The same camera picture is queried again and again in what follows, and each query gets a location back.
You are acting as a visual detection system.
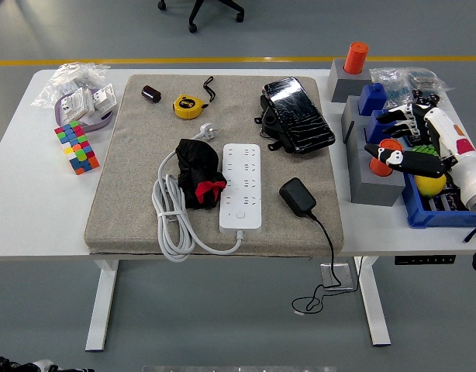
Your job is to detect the yellow lemon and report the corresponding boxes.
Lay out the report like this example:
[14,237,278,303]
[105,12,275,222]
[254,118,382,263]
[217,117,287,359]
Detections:
[414,174,448,198]

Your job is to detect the white power strip with cable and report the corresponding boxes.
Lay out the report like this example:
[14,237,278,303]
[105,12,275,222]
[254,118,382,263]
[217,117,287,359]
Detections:
[151,122,263,263]

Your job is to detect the silver floor plate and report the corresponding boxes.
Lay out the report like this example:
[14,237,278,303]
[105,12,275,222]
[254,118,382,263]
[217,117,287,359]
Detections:
[320,262,355,291]

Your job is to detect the white wall socket plate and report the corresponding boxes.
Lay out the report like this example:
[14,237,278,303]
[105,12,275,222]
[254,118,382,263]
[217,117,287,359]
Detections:
[88,83,118,116]
[60,87,96,121]

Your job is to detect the yellow tape measure with strap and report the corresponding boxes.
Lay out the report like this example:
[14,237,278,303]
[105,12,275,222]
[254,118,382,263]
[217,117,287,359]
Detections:
[173,76,216,119]

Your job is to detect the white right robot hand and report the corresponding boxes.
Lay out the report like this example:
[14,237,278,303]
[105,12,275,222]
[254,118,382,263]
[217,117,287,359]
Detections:
[364,101,476,208]

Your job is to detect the grey holder block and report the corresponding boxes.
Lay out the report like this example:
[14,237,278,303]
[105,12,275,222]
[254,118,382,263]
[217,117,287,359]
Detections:
[343,118,378,153]
[327,57,373,104]
[341,95,373,131]
[349,149,406,206]

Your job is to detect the black table control panel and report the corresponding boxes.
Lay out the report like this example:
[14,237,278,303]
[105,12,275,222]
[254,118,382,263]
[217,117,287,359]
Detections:
[395,254,456,267]

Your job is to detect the black cloth with red trim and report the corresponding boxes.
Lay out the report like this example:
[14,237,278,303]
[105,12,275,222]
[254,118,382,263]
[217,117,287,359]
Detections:
[175,138,228,209]

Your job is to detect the white table leg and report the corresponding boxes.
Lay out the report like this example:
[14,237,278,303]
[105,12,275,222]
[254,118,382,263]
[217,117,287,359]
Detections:
[85,259,121,352]
[354,255,392,347]

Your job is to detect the clear bag of blue parts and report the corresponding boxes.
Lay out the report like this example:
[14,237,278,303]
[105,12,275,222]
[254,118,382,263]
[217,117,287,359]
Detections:
[406,67,456,94]

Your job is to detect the dark capacitor pile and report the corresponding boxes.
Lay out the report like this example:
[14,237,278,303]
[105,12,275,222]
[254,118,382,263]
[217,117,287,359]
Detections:
[427,184,468,212]

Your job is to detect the light blue tray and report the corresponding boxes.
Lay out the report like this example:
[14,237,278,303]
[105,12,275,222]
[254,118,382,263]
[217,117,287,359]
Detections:
[392,119,460,156]

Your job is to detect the clear plastic bag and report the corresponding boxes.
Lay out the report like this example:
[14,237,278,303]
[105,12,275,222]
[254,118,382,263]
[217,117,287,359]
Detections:
[31,62,112,112]

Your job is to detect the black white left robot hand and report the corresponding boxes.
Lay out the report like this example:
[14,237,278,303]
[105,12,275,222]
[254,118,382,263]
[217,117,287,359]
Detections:
[0,350,95,372]

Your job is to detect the grey-brown mat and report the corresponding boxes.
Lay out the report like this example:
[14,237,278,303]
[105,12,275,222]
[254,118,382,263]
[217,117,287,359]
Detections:
[85,74,346,259]

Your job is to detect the black phone holder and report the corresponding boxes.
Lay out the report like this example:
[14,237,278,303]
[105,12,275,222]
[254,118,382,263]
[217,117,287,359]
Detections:
[254,95,297,153]

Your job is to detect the colourful cube puzzle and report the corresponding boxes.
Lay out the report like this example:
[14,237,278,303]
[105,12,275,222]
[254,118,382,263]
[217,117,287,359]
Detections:
[54,120,101,176]

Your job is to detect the black capacitor cluster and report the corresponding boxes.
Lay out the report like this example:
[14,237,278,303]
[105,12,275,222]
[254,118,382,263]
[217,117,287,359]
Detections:
[412,89,443,109]

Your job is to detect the clear bag of resistors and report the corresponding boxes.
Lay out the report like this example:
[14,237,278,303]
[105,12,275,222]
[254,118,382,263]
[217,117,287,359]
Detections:
[369,67,416,113]

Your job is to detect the orange cylinder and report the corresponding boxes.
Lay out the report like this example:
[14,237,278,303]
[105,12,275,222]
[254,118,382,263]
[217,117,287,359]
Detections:
[344,41,370,75]
[368,139,404,178]

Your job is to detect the dark brown capacitor cylinder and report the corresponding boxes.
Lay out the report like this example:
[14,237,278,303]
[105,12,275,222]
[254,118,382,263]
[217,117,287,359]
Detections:
[140,84,163,105]

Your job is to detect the blue plastic bin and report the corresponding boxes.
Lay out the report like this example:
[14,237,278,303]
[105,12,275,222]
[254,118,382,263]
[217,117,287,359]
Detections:
[401,166,476,229]

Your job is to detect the black office chair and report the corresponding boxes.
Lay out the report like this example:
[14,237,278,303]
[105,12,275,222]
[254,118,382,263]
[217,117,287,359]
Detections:
[158,0,246,34]

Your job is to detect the purple tape ring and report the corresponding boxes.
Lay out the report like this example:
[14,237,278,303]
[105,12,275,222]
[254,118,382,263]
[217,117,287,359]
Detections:
[53,95,117,133]

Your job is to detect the black power adapter with cord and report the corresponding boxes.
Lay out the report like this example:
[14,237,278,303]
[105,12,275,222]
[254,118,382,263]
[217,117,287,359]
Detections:
[279,177,363,315]

